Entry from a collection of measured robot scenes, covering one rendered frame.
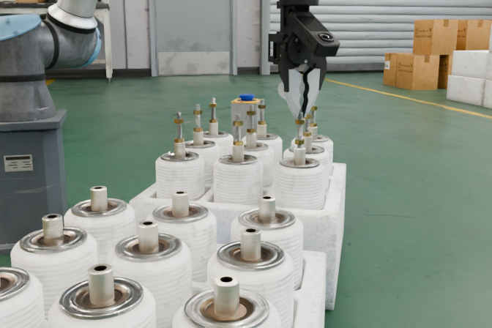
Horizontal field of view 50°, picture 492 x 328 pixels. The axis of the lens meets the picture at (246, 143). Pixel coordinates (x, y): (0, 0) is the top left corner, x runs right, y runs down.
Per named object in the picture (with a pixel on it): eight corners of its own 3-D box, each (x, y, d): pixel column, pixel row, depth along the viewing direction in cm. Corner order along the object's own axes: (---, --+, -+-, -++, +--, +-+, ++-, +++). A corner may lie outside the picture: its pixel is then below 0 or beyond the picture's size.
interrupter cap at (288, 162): (293, 158, 104) (293, 154, 104) (326, 164, 100) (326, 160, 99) (271, 166, 98) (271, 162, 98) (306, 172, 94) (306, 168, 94)
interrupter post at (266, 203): (256, 224, 68) (256, 200, 68) (259, 217, 71) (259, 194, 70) (274, 225, 68) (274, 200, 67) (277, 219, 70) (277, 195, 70)
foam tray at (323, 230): (132, 288, 103) (128, 200, 100) (195, 220, 141) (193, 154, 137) (333, 311, 95) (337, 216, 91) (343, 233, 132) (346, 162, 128)
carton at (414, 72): (437, 89, 461) (440, 55, 455) (412, 90, 456) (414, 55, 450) (419, 86, 489) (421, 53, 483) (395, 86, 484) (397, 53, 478)
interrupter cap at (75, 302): (42, 318, 46) (42, 311, 46) (84, 279, 53) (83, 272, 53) (124, 327, 45) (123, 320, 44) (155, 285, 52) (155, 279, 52)
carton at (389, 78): (410, 83, 519) (412, 52, 512) (423, 86, 496) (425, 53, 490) (382, 83, 513) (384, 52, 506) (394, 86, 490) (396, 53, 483)
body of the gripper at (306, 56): (302, 64, 102) (303, 0, 100) (326, 66, 95) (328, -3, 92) (266, 65, 99) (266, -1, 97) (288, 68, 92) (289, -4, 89)
